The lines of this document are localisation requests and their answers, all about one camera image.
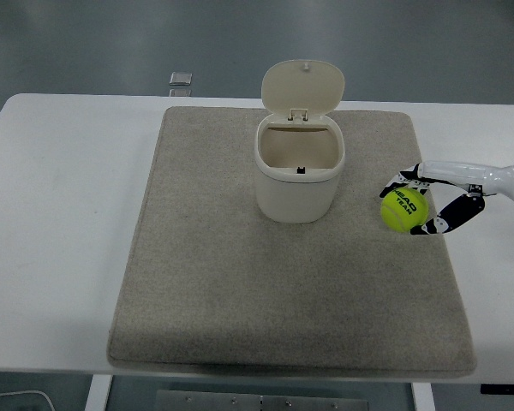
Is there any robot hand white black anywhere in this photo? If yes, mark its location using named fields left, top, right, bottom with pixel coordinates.
left=378, top=159, right=514, bottom=237

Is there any yellow tennis ball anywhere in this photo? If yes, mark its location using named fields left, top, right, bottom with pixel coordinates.
left=380, top=187, right=429, bottom=234

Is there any cream bin with flip lid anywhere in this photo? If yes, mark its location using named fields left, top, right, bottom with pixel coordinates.
left=253, top=59, right=347, bottom=224

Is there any beige fabric mat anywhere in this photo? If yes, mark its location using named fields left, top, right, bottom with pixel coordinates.
left=105, top=105, right=478, bottom=379

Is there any grey metal plate with screws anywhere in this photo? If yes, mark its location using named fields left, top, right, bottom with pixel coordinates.
left=154, top=389, right=369, bottom=411

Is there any white table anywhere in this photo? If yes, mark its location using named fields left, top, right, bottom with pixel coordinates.
left=0, top=92, right=514, bottom=411

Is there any white cable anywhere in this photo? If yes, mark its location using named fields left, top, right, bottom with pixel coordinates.
left=0, top=390, right=55, bottom=411

